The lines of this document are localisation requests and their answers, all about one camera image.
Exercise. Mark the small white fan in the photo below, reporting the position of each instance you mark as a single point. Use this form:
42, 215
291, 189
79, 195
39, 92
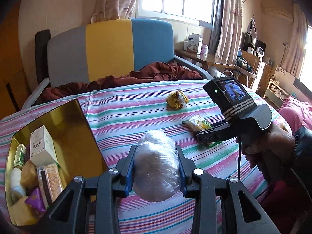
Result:
258, 53

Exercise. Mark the maroon blanket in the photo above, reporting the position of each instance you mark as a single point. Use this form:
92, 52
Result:
151, 73

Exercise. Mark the orange wardrobe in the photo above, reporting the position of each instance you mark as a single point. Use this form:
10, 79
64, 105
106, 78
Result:
12, 65

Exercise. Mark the grey yellow blue headboard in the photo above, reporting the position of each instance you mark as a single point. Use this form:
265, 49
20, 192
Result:
109, 48

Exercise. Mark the small green and white box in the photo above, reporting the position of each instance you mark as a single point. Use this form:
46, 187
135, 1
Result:
19, 156

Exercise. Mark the clear cracker box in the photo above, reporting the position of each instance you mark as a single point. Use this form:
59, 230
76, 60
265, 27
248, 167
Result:
50, 180

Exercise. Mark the purple snack packet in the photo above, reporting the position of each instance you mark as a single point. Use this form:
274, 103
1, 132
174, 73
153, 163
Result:
35, 199

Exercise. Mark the pink blanket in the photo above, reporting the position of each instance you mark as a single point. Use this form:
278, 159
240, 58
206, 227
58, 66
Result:
296, 112

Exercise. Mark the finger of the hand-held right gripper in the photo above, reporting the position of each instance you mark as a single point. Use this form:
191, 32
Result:
212, 135

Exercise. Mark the cluttered shelf unit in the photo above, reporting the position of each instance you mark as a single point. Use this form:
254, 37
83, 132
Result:
253, 70

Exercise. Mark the pink jar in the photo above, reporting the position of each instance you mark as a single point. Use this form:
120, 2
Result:
205, 49

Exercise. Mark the person's dark red clothing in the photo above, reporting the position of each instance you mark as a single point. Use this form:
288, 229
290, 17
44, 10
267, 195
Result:
280, 199

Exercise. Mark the striped bed sheet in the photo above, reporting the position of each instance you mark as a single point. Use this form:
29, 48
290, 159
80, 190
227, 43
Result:
136, 107

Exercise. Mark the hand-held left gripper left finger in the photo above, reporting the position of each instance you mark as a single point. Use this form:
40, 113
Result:
129, 175

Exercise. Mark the cream cardboard box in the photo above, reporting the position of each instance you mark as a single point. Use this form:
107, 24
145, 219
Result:
42, 146

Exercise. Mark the person's right hand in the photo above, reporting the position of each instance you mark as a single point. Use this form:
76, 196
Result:
275, 143

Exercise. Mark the white appliance box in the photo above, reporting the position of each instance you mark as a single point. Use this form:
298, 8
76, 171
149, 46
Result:
193, 43

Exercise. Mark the pink patterned curtain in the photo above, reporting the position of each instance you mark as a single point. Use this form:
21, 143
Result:
293, 43
117, 0
231, 29

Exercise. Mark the beige knitted sock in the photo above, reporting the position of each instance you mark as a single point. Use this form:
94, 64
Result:
18, 192

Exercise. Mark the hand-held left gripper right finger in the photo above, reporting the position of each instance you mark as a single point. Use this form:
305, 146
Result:
182, 175

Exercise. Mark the dark curtain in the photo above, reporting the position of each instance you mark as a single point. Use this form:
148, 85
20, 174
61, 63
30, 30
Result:
217, 24

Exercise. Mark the wooden desk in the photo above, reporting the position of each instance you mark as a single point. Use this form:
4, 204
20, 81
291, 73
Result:
207, 59

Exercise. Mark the small wooden rack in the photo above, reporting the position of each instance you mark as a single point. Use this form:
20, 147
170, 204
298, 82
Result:
276, 92

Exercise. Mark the yellow snack packet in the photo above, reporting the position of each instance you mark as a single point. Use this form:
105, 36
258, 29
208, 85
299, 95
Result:
198, 123

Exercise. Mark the gold rectangular box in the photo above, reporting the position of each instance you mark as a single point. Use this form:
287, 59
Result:
73, 136

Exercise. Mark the black upright post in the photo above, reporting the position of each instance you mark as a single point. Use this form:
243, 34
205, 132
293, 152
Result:
42, 53

